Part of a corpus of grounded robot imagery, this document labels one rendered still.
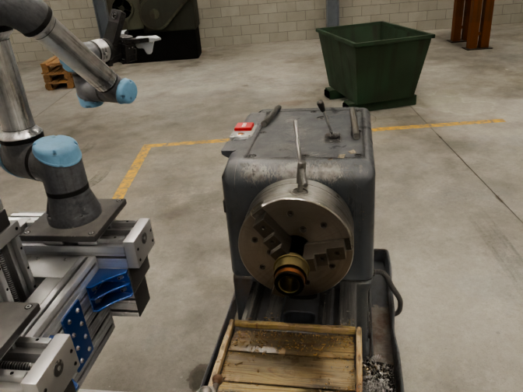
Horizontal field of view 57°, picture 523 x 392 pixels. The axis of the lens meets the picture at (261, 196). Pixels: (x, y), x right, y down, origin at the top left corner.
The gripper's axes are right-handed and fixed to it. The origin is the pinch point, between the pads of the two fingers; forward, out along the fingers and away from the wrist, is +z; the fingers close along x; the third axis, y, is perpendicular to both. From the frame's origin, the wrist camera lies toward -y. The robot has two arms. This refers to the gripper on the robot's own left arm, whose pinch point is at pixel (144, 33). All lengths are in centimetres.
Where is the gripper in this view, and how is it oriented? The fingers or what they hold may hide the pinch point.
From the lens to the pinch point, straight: 185.7
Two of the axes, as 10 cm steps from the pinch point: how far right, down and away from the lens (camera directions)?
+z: 4.9, -4.3, 7.6
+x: 8.7, 2.8, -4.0
